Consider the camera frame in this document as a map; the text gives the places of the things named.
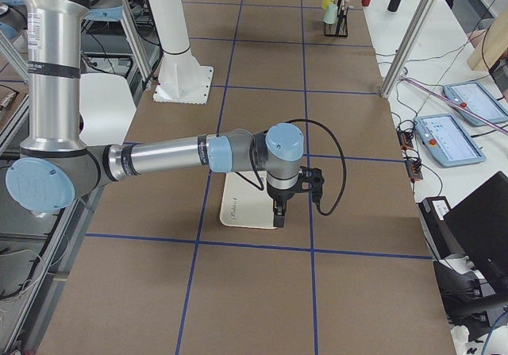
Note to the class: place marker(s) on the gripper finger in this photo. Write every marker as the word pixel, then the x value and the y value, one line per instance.
pixel 279 214

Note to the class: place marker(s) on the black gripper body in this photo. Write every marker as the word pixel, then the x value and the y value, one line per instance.
pixel 281 195

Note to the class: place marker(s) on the mint green cup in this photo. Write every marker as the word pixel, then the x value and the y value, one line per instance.
pixel 331 14

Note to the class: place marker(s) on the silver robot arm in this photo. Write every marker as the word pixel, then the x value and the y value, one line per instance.
pixel 56 166

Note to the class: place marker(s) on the white rabbit tray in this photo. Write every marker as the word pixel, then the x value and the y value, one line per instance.
pixel 245 206

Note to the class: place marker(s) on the near teach pendant tablet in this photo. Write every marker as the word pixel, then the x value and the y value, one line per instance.
pixel 447 140

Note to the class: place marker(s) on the teach pendant tablet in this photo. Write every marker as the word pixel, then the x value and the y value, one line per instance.
pixel 447 140
pixel 474 97

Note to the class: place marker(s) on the white plastic chair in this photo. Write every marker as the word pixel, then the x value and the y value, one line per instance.
pixel 107 108

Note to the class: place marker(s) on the black laptop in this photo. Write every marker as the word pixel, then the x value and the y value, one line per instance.
pixel 479 224

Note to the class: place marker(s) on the far teach pendant tablet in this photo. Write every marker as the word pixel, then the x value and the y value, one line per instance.
pixel 474 97

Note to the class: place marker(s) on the reacher grabber stick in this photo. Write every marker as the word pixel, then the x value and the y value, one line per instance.
pixel 421 86

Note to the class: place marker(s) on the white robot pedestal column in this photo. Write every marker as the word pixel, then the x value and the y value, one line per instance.
pixel 181 77

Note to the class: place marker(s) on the black wire cup rack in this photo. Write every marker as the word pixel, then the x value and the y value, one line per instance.
pixel 340 29

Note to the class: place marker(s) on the aluminium frame post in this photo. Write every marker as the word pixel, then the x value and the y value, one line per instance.
pixel 409 40

